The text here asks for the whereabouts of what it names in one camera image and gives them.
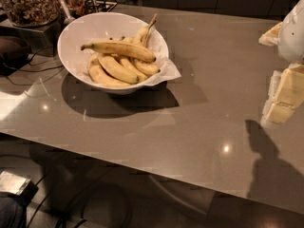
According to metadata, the silver box on floor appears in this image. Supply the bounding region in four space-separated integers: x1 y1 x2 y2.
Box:
0 171 30 196

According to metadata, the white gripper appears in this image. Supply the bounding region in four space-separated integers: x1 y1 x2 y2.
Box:
258 0 304 126

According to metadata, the white ceramic bowl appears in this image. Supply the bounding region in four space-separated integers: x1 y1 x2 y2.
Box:
57 11 170 96

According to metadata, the thin yellow banana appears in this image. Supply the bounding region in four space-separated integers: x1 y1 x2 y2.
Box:
119 56 147 82

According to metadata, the black cable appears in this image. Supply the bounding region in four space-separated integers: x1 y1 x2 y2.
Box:
0 46 66 87

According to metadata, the right small yellow banana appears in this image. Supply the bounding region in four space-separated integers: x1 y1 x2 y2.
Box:
132 59 160 76

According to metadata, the white spoon utensil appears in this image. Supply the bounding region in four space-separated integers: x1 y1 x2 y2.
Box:
58 0 75 25

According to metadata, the white paper liner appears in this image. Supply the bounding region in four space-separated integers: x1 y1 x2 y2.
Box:
75 35 182 88

